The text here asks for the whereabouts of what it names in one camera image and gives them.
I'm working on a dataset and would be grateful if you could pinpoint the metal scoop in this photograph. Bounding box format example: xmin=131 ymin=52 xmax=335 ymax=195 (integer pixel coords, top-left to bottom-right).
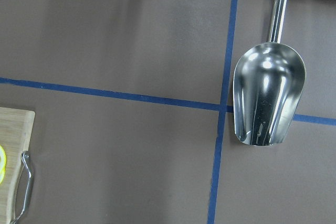
xmin=233 ymin=0 xmax=306 ymax=146

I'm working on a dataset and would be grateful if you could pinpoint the wooden cutting board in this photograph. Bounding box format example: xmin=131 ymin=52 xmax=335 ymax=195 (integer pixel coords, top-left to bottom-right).
xmin=1 ymin=107 xmax=35 ymax=223

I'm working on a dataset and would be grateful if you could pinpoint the upper lemon slice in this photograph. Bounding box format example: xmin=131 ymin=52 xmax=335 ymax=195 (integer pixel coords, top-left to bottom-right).
xmin=0 ymin=146 xmax=7 ymax=184

